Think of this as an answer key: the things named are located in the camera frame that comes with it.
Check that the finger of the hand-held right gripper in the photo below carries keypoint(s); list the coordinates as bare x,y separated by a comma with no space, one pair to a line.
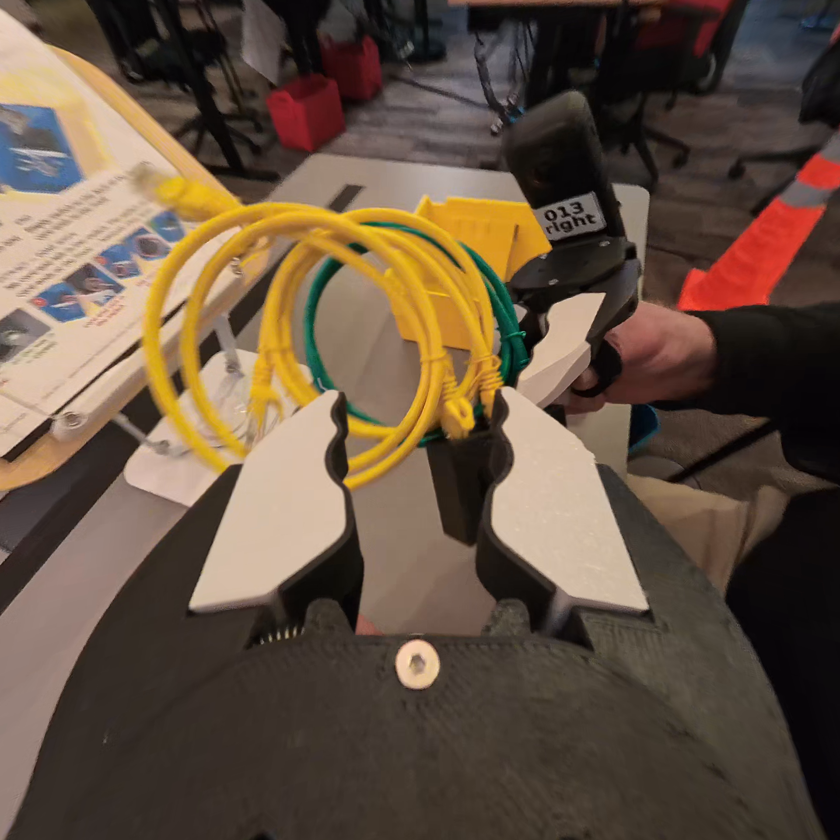
564,348

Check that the person's right hand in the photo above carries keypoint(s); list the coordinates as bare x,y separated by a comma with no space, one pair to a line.
663,354

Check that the person's black jacket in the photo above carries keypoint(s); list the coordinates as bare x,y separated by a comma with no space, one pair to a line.
794,623

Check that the orange traffic cone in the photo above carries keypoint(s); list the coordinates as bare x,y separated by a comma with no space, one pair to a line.
754,249

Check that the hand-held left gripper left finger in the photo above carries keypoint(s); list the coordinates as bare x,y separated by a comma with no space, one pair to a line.
282,512

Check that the black network switch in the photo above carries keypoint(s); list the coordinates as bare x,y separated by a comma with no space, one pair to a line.
459,492

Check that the blue plastic object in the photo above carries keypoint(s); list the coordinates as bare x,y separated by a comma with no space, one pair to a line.
646,426

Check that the red storage bin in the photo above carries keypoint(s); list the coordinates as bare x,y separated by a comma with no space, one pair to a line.
305,115
354,65

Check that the person's right forearm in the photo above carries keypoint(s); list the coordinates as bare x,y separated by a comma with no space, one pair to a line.
768,374

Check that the black office chair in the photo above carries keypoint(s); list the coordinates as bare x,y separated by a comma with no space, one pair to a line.
820,85

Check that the red office chair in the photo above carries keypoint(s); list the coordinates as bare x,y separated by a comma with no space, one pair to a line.
682,33

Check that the instruction sheet on stand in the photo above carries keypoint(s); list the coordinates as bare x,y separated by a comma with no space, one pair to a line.
19,472

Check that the yellow plastic bin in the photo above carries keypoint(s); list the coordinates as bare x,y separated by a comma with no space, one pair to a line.
479,243

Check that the white document stand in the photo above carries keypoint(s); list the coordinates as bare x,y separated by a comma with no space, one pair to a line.
164,472

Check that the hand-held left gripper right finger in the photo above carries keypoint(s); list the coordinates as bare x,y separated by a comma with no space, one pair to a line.
558,525

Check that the white paper sheet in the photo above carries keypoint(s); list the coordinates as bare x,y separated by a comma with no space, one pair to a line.
262,39

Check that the person's leg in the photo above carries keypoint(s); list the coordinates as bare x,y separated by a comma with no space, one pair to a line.
689,525

